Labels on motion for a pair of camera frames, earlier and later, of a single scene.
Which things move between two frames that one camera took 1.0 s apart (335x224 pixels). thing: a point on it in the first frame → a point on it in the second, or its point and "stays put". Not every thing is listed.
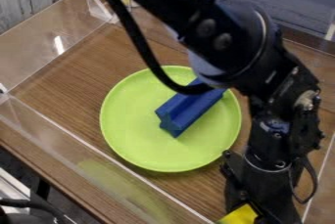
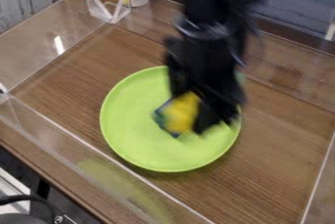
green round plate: x=133 y=127 stays put
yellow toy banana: x=240 y=215 → x=181 y=112
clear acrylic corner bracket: x=96 y=7 stays put
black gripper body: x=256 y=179 → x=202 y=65
